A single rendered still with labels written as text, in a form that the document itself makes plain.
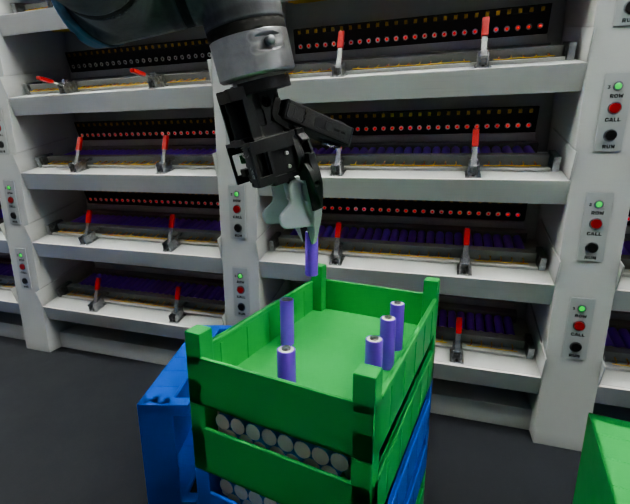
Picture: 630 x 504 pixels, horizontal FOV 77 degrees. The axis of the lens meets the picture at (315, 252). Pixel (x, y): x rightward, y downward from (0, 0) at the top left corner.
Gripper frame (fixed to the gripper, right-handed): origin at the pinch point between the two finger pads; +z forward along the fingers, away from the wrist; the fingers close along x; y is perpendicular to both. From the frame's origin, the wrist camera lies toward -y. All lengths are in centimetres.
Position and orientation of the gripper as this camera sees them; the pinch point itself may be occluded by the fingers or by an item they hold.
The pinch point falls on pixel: (311, 231)
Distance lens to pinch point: 54.9
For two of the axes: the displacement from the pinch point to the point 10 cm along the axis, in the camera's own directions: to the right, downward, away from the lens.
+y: -8.0, 3.8, -4.6
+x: 5.5, 1.9, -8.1
